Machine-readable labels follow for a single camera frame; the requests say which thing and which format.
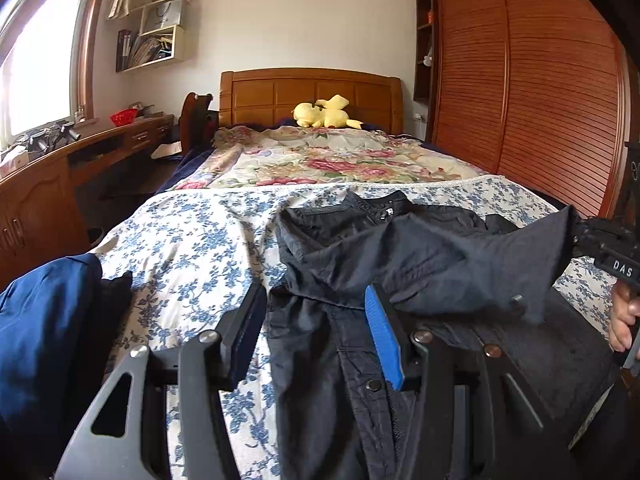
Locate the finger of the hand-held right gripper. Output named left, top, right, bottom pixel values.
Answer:
left=572, top=215, right=630, bottom=257

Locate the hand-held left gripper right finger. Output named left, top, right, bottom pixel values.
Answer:
left=364, top=283, right=573, bottom=480

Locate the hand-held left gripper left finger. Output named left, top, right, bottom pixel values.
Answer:
left=52, top=282, right=269, bottom=480

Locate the black jacket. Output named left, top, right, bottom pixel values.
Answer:
left=265, top=190, right=626, bottom=480

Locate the person's right hand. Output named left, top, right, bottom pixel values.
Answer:
left=608, top=280, right=640, bottom=356

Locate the blue floral bedsheet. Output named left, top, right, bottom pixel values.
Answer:
left=87, top=175, right=621, bottom=480

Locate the small black cloth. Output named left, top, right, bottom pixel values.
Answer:
left=94, top=271, right=134, bottom=361

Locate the wooden slatted wardrobe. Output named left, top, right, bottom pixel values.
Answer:
left=414, top=0, right=640, bottom=221

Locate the pink floral quilt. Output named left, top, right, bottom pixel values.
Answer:
left=170, top=125, right=502, bottom=192

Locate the white paper sheet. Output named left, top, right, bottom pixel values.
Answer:
left=150, top=142, right=184, bottom=161

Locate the folded blue garment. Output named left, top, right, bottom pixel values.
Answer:
left=0, top=253, right=104, bottom=463

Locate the yellow plush toy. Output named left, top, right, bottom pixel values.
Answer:
left=292, top=94, right=362, bottom=130

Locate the wooden chair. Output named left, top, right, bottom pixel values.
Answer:
left=180, top=92, right=220, bottom=157

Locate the wooden bed headboard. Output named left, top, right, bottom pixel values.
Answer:
left=219, top=67, right=405, bottom=137

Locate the wooden desk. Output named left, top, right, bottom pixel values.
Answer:
left=0, top=114, right=176, bottom=292

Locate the white box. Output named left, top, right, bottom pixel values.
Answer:
left=0, top=152, right=29, bottom=179

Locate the row of books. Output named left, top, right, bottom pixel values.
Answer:
left=115, top=29, right=142, bottom=72

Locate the window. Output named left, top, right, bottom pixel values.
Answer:
left=0, top=0, right=103, bottom=152

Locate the cream wall shelf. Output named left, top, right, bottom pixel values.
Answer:
left=106, top=0, right=192, bottom=74

